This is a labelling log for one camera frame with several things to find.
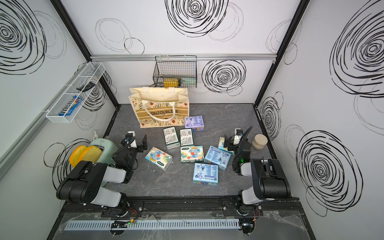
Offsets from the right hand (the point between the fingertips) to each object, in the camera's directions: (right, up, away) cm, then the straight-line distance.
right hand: (235, 135), depth 91 cm
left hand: (-59, +1, -3) cm, 60 cm away
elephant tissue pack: (-46, -12, -6) cm, 48 cm away
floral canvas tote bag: (-48, +18, +6) cm, 51 cm away
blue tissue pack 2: (-19, -19, -11) cm, 29 cm away
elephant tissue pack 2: (-26, -10, -4) cm, 28 cm away
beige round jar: (+15, -4, +1) cm, 16 cm away
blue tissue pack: (-11, -12, -5) cm, 17 cm away
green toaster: (-70, -7, -13) cm, 71 cm away
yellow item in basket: (-40, +32, -3) cm, 51 cm away
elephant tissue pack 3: (-9, -6, 0) cm, 11 cm away
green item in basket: (-29, +33, -4) cm, 44 cm away
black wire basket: (-38, +42, +8) cm, 57 cm away
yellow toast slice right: (-75, -6, -19) cm, 78 cm away
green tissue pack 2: (-30, -1, +3) cm, 31 cm away
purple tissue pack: (-25, +8, +11) cm, 28 cm away
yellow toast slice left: (-80, -6, -22) cm, 83 cm away
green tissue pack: (-40, -2, +3) cm, 40 cm away
